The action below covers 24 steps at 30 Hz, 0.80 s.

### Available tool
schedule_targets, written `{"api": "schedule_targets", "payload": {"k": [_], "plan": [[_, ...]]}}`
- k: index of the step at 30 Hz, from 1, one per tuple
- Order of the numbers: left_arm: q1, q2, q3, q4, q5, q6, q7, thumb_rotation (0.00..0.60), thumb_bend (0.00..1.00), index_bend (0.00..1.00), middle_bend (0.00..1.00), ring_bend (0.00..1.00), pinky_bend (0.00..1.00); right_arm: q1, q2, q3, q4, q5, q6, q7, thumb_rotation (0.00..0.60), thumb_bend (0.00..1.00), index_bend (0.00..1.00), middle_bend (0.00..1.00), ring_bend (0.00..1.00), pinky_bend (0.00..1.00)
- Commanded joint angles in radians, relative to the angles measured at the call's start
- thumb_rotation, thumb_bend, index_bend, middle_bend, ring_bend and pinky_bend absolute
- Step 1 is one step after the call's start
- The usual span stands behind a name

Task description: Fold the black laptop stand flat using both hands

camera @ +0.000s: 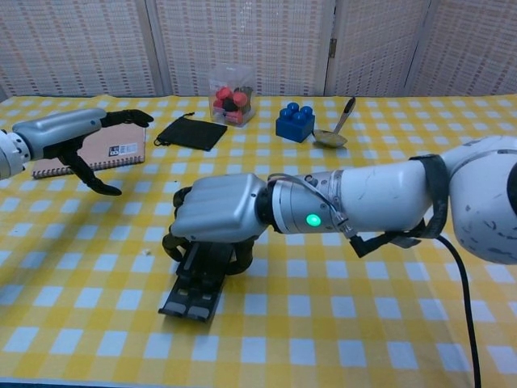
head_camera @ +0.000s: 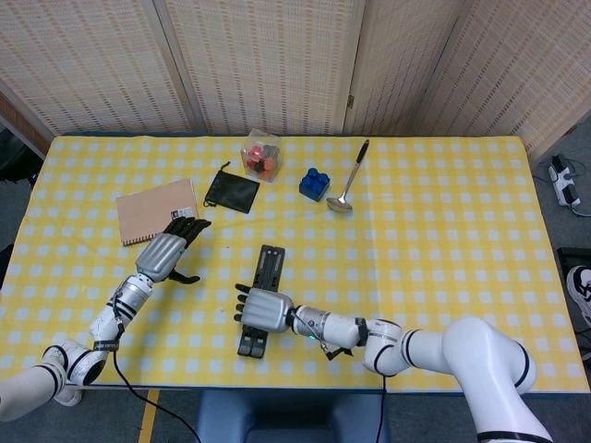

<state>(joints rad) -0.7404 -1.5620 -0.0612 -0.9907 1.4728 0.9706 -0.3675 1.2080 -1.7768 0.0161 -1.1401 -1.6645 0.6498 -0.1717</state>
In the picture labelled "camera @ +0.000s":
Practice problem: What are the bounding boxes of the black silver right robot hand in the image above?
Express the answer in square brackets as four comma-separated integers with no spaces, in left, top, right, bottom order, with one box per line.
[162,173,270,276]

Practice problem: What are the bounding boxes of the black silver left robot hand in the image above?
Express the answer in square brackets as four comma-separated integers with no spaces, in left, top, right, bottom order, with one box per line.
[11,108,155,196]

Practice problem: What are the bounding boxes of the black folding laptop stand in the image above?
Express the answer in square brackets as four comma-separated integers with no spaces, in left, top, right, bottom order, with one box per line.
[158,238,237,323]

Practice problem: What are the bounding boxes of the brown spiral notebook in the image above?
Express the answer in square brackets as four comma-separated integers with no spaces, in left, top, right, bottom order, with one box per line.
[32,127,146,180]

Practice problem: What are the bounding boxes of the clear box with red caps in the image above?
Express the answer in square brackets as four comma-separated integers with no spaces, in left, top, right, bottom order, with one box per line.
[208,64,258,129]

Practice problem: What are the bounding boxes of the blue toy building brick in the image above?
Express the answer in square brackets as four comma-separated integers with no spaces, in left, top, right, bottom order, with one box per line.
[275,102,316,143]

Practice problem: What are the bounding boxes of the woven folding screen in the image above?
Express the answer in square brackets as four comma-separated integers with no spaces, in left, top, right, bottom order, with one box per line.
[0,0,517,98]

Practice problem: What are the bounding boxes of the yellow white checked tablecloth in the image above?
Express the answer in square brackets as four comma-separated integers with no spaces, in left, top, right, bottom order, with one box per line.
[0,95,517,385]

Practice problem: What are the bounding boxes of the black drawstring pouch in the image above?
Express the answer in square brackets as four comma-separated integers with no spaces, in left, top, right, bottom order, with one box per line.
[153,112,229,153]

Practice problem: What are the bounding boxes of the steel ladle with black handle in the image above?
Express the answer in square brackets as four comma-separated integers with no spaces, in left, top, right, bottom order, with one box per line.
[313,96,357,150]

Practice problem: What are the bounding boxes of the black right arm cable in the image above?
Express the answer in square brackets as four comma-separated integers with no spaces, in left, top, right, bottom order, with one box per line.
[434,234,482,388]

